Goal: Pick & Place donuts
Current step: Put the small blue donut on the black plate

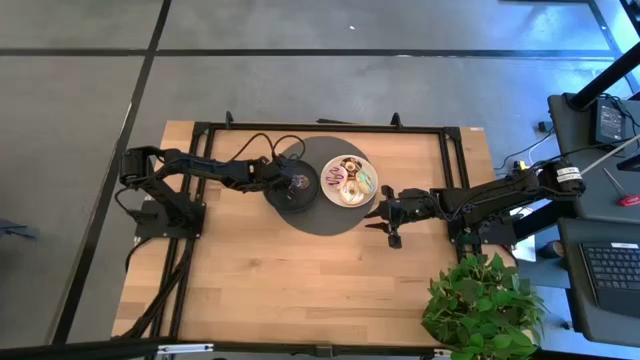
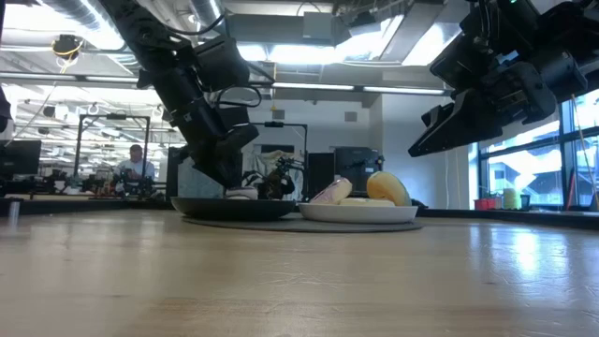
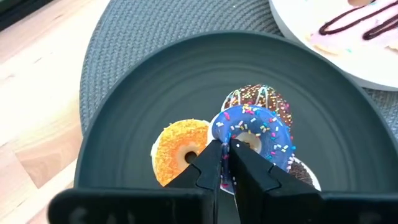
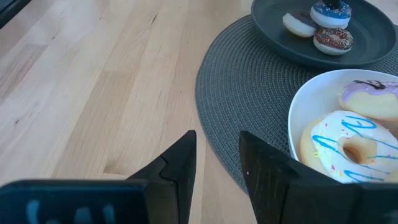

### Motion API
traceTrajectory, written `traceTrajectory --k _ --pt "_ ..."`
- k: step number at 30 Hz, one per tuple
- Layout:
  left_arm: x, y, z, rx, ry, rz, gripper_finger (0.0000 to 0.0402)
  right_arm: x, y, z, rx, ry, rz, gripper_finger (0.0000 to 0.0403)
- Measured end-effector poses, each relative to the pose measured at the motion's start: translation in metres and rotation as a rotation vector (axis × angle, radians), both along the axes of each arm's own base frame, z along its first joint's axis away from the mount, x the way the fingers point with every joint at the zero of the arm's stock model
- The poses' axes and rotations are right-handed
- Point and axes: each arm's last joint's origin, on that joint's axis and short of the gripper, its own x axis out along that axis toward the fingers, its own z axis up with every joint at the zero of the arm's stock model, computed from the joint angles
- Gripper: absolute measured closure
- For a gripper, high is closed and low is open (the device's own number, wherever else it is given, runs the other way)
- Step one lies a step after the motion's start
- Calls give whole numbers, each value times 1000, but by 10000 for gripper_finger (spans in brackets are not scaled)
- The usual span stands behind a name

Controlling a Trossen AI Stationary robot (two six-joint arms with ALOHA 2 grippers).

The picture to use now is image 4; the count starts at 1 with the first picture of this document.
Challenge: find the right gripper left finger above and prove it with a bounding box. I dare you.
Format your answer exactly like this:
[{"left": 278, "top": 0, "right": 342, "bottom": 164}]
[{"left": 127, "top": 129, "right": 198, "bottom": 224}]

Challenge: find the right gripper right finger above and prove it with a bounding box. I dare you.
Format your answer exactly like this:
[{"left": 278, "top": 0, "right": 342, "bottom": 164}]
[{"left": 239, "top": 131, "right": 361, "bottom": 224}]

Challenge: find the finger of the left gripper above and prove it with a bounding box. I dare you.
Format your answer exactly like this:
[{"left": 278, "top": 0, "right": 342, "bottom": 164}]
[{"left": 323, "top": 0, "right": 343, "bottom": 10}]

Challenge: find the small blue donut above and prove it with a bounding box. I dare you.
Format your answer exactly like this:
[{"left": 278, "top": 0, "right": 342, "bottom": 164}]
[{"left": 310, "top": 0, "right": 353, "bottom": 30}]

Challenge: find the small chocolate donut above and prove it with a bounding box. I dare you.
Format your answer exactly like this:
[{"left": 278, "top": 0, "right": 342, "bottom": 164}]
[{"left": 282, "top": 11, "right": 318, "bottom": 39}]

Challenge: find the small brown sprinkled donut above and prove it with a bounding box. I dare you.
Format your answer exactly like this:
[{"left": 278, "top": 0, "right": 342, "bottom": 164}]
[{"left": 313, "top": 27, "right": 354, "bottom": 56}]

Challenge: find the large white blue-drizzled donut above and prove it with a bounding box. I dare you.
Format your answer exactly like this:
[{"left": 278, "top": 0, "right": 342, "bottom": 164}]
[{"left": 298, "top": 110, "right": 398, "bottom": 184}]

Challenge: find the large pink chocolate-drizzled donut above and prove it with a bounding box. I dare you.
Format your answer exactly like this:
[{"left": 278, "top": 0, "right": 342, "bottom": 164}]
[{"left": 338, "top": 80, "right": 398, "bottom": 122}]

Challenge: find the black round plate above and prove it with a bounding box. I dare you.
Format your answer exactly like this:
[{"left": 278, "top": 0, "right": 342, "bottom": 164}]
[{"left": 251, "top": 0, "right": 397, "bottom": 70}]

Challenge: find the white round bowl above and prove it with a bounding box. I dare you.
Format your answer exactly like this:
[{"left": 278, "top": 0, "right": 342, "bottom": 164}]
[{"left": 287, "top": 68, "right": 398, "bottom": 162}]

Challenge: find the round grey woven placemat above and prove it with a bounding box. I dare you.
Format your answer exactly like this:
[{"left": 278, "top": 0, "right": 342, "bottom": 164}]
[{"left": 195, "top": 14, "right": 398, "bottom": 194}]

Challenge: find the black aluminium table frame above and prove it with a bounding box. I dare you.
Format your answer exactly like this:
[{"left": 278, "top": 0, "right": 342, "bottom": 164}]
[{"left": 0, "top": 0, "right": 32, "bottom": 29}]

